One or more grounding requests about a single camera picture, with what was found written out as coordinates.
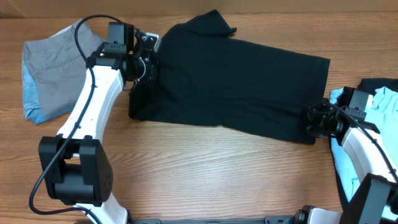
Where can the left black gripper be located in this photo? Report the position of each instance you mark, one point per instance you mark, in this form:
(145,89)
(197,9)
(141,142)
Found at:
(152,64)

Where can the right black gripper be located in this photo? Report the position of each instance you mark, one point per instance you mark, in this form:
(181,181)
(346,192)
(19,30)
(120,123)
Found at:
(310,122)

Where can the black t-shirt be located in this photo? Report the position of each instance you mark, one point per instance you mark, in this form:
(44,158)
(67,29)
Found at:
(207,78)

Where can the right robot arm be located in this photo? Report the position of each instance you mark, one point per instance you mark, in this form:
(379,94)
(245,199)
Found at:
(375,200)

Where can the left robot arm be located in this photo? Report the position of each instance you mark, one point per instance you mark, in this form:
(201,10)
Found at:
(76,170)

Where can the black garment under pile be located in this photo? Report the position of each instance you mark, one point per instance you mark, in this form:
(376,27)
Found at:
(373,85)

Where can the light blue t-shirt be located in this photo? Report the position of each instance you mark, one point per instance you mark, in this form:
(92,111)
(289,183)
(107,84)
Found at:
(363,144)

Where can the grey folded shorts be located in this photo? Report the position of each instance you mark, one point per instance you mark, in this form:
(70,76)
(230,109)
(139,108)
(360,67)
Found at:
(57,68)

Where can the blue denim folded garment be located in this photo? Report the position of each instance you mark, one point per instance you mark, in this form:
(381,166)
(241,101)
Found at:
(30,98)

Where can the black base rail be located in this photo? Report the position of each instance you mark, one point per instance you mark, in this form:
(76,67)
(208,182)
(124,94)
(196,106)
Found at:
(283,219)

